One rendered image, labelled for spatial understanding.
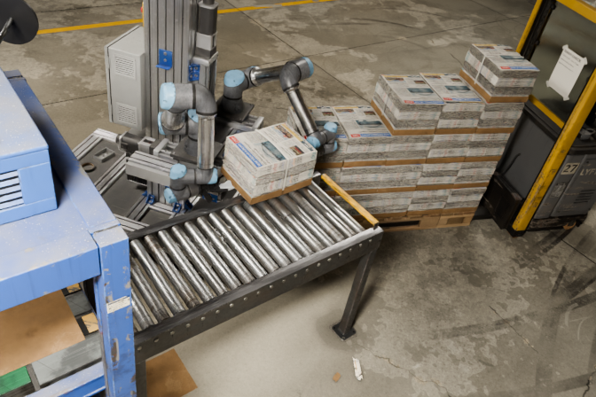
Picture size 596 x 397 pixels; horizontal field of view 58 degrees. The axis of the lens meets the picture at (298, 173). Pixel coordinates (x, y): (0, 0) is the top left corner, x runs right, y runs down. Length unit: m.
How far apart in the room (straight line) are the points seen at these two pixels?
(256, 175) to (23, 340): 1.15
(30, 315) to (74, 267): 0.87
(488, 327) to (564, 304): 0.65
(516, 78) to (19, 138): 2.88
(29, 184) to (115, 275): 0.31
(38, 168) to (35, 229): 0.15
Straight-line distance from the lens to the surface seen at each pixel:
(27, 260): 1.39
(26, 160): 1.39
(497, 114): 3.67
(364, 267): 2.81
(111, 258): 1.43
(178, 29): 2.84
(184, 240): 2.46
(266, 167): 2.53
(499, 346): 3.56
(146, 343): 2.14
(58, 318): 2.23
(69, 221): 1.47
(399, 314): 3.44
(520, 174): 4.41
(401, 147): 3.45
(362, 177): 3.47
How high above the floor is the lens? 2.53
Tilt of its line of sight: 37 degrees down
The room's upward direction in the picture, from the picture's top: 11 degrees clockwise
